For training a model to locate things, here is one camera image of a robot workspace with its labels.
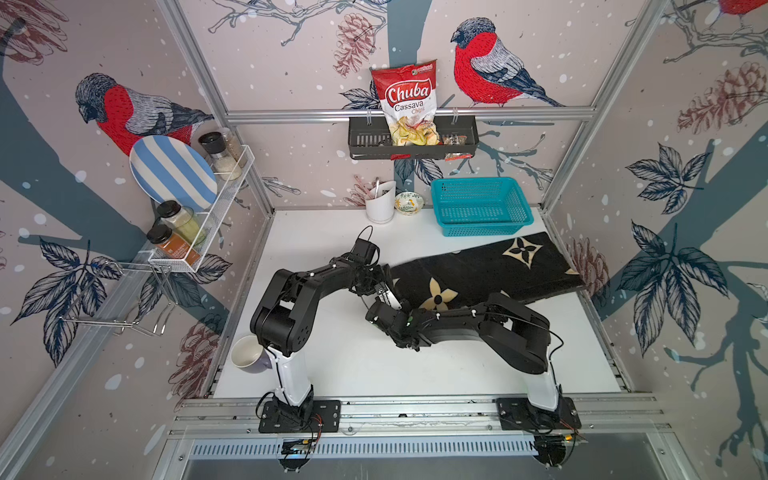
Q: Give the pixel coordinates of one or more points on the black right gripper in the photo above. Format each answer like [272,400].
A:
[404,312]

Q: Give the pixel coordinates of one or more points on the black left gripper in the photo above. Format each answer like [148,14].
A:
[380,279]

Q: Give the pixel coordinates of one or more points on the black pillowcase with cream flowers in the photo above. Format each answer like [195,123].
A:
[525,269]

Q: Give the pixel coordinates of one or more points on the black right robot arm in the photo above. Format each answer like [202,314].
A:
[517,334]

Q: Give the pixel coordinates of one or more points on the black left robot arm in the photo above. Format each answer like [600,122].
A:
[284,318]

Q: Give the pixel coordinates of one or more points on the white utensil cup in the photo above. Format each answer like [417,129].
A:
[379,207]

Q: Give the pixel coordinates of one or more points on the small patterned bowl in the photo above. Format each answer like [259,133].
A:
[408,203]

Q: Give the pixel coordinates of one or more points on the teal plastic basket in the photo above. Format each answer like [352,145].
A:
[492,206]

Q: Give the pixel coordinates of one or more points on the purple mug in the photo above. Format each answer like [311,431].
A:
[248,355]

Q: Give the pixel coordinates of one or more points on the red Chuba chips bag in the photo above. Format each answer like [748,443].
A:
[408,99]

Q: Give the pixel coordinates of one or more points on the green spice jar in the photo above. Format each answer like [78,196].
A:
[182,221]

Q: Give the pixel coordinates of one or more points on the orange spice jar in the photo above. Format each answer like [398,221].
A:
[172,245]

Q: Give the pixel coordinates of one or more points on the black-lid spice jar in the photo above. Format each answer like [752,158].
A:
[223,163]

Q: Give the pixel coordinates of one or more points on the blue striped plate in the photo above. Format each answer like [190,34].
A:
[168,169]

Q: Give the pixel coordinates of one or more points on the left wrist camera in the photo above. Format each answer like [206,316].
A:
[364,252]

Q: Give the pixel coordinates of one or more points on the black wall-mounted wire shelf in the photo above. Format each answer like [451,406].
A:
[445,137]

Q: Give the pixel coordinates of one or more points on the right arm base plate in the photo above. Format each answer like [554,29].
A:
[518,414]

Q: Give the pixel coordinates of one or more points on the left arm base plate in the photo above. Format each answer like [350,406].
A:
[312,416]

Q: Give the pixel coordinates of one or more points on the white wire spice rack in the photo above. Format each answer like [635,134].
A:
[211,219]

